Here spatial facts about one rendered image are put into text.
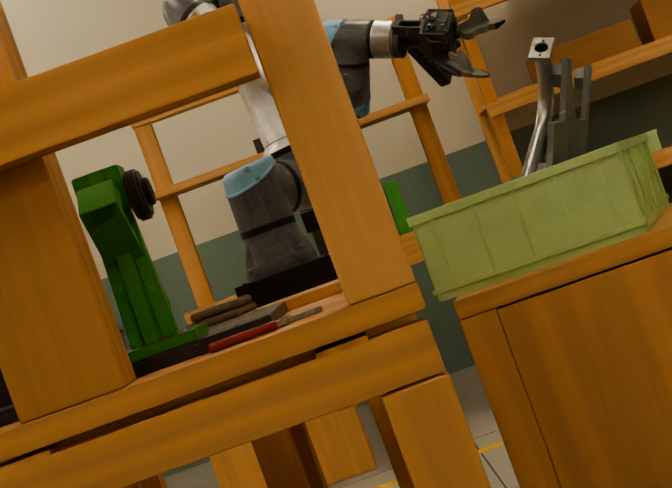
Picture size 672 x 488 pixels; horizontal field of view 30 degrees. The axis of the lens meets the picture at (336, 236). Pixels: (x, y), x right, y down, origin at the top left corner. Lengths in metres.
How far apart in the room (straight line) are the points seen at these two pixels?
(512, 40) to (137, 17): 2.27
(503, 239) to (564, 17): 5.54
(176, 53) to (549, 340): 1.01
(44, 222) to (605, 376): 1.10
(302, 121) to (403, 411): 0.38
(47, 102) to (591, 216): 1.10
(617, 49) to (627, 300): 5.08
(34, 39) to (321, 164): 6.37
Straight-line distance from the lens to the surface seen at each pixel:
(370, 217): 1.56
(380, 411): 2.42
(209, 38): 1.54
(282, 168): 2.57
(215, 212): 7.60
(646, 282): 2.27
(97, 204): 1.73
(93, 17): 7.83
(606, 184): 2.30
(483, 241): 2.34
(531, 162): 2.37
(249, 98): 2.66
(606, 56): 7.28
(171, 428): 1.59
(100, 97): 1.55
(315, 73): 1.58
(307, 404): 1.57
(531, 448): 2.31
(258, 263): 2.51
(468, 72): 2.39
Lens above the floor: 0.96
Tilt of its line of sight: level
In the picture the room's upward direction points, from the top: 20 degrees counter-clockwise
